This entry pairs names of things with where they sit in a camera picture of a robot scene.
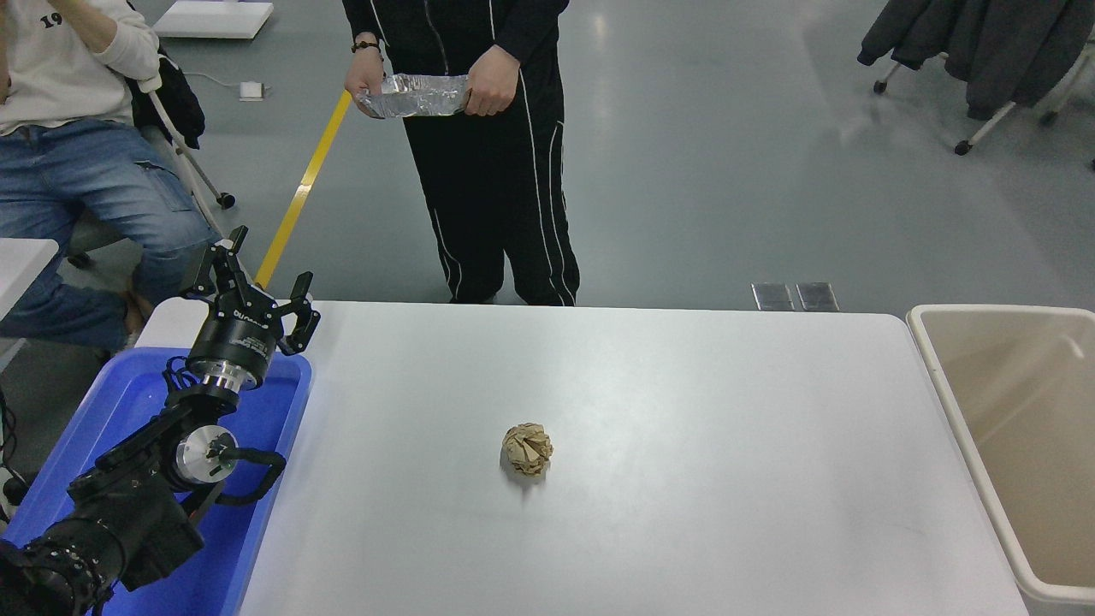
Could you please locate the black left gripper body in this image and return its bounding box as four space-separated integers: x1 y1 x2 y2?
186 303 285 379

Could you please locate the silver foil tray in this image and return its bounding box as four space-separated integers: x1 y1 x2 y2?
358 74 473 120

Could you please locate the standing person's right hand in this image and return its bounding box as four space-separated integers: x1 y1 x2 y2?
345 52 388 119

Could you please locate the standing person's left hand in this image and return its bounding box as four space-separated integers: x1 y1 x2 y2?
463 44 522 118

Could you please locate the blue plastic tray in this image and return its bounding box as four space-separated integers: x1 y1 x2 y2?
0 346 314 616

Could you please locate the seated person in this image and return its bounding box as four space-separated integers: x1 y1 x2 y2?
0 0 219 353

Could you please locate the black cloth on chair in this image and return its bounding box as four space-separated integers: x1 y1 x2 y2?
128 51 206 149

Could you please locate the small white side table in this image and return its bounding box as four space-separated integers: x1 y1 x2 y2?
0 237 61 322

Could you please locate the standing person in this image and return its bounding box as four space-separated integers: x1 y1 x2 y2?
342 0 581 307

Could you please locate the crumpled tan paper ball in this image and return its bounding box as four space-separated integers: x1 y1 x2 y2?
501 423 554 477

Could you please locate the white flat board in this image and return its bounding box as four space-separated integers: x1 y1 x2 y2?
152 0 275 40

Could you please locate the dark grey jacket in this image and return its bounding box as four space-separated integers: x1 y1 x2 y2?
965 0 1095 122
858 0 985 84

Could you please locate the large pale plastic bin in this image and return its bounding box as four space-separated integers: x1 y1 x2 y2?
907 305 1095 606

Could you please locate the white metal chair frame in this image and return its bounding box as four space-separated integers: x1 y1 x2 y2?
68 73 238 268

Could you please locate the white power adapter with cable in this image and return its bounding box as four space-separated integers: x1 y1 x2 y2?
184 72 267 102

